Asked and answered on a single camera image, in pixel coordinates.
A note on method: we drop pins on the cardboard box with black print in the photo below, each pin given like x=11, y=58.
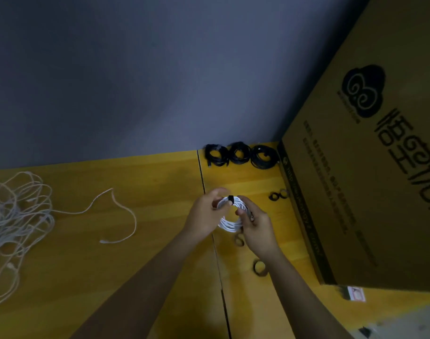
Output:
x=377, y=151

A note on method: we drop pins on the dark object on floor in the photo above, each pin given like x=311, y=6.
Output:
x=364, y=333

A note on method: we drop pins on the person's left forearm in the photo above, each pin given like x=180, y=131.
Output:
x=141, y=293

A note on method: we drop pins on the person's right hand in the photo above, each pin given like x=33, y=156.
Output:
x=261, y=233

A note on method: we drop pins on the person's right forearm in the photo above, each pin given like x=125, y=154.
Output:
x=307, y=300

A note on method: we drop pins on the small white packet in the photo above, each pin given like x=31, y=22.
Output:
x=356, y=294

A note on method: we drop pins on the group of black cable ties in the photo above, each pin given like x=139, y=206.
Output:
x=260, y=272

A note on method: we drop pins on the person's left hand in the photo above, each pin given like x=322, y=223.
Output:
x=204, y=216

